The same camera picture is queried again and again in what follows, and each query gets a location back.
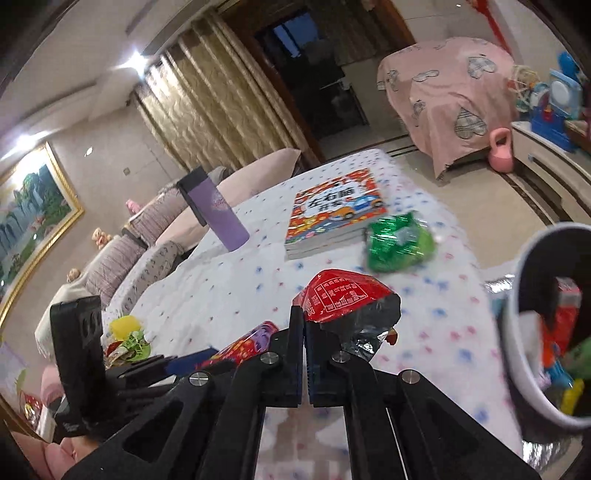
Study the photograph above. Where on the red knot decoration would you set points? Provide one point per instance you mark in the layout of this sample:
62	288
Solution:
487	4

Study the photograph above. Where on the blue oval packet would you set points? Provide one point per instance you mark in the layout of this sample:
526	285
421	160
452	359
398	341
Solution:
556	374

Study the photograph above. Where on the television cabinet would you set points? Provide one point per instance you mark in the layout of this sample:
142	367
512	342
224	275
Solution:
549	170

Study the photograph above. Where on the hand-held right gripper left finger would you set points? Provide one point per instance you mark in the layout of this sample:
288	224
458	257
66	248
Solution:
288	369

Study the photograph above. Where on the yellow snack bag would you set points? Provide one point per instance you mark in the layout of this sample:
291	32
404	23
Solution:
572	394

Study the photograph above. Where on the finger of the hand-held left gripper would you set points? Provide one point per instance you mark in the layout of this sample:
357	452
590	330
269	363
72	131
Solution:
189	362

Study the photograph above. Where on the gold framed landscape painting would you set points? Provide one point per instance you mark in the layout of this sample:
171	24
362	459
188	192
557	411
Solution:
32	221

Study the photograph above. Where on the white bin with black liner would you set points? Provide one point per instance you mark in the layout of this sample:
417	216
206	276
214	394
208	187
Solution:
512	332

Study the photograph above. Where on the purple tumbler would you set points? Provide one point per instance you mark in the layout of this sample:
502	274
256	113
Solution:
217	212

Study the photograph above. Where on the striped pillow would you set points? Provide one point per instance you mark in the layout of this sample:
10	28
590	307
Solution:
115	272
159	214

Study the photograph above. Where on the beige patterned curtain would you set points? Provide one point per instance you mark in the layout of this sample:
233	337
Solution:
207	92

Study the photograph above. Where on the colourful children's book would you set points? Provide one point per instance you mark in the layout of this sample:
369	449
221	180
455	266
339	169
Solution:
332	212

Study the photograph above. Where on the green white carton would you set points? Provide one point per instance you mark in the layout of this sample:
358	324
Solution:
579	355

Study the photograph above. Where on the pink sofa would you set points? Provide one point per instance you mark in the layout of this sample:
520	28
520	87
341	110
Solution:
258	175

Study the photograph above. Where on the small teddy bear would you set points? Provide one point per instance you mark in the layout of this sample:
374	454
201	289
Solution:
101	237

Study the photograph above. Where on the pink kettlebell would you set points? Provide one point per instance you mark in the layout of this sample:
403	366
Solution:
501	159

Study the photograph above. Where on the person's left hand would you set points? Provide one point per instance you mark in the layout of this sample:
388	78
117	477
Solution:
78	450

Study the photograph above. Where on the white floral tablecloth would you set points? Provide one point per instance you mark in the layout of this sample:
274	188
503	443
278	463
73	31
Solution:
258	286

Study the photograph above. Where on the red snack packet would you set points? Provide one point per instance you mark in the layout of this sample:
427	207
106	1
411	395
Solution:
341	290

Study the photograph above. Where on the orange snack bag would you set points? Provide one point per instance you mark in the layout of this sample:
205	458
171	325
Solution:
565	314

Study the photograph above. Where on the cream throw blanket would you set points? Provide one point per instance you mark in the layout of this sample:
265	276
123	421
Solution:
60	304

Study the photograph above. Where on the ceiling light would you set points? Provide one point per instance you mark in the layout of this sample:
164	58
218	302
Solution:
137	61

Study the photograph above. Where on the green foil wrapper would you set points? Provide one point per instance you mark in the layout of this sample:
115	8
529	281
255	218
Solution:
397	244

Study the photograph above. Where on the small green yellow bottle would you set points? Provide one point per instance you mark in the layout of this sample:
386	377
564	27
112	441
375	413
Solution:
131	344

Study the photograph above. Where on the blue toy set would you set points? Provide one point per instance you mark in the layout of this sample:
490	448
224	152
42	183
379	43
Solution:
551	124

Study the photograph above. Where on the pink heart print blanket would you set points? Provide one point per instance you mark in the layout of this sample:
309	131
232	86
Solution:
443	92

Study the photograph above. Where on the red purple foil wrapper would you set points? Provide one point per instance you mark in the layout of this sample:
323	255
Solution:
249	341

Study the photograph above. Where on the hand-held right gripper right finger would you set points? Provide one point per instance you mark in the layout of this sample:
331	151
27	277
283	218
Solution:
323	369

